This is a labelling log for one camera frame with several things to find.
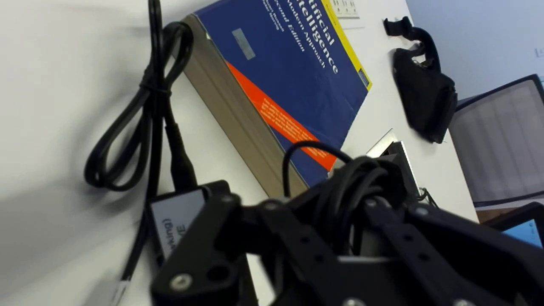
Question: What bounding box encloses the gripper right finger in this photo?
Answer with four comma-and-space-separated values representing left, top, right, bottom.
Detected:
362, 197, 544, 306

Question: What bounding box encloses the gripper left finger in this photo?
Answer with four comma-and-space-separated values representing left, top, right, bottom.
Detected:
150, 182, 354, 306

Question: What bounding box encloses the coil of black cable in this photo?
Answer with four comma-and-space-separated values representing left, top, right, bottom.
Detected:
282, 141, 409, 256

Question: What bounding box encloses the black object with hook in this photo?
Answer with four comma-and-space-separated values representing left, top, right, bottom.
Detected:
383, 16, 459, 144

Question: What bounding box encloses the blue hardcover book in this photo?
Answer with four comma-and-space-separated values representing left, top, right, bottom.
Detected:
182, 0, 373, 198

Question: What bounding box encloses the black power adapter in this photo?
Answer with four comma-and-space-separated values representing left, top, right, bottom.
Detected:
146, 180, 232, 267

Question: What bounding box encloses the screen with blue picture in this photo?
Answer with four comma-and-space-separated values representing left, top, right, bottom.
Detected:
484, 202, 544, 249

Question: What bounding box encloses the white printed sheet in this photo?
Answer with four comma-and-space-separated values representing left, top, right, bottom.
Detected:
329, 0, 365, 29

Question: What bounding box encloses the metal table cable port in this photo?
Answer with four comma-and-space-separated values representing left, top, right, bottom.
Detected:
365, 129, 422, 198

